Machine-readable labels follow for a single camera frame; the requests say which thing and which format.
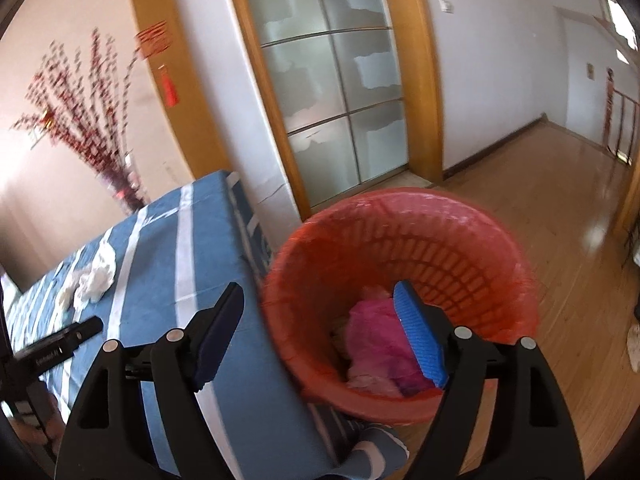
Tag clear glass vase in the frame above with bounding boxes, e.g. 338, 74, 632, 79
97, 151, 149, 214

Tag blue white striped tablecloth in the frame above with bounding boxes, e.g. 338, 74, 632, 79
0, 170, 407, 480

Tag person's left hand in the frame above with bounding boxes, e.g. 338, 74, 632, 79
9, 414, 53, 447

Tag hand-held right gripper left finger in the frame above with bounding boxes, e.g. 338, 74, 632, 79
54, 281, 246, 480

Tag wood framed glass sliding door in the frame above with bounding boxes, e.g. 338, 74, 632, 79
126, 0, 444, 222

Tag red wooden railing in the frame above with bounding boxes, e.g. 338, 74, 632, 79
601, 66, 640, 163

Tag white knotted plastic bag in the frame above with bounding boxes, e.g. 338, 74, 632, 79
72, 239, 119, 304

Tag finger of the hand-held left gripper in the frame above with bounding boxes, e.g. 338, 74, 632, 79
10, 316, 104, 377

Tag pink plastic bag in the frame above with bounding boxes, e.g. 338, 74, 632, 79
344, 297, 442, 397

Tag red berry branches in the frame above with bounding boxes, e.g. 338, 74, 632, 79
11, 27, 152, 211

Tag white room door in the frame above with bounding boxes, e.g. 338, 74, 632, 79
554, 4, 617, 147

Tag orange plastic trash basket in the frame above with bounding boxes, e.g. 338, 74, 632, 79
260, 187, 542, 424

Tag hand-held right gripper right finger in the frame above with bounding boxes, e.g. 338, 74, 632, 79
393, 281, 586, 480

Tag red tassel ornament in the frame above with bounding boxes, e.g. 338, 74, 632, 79
134, 20, 179, 109

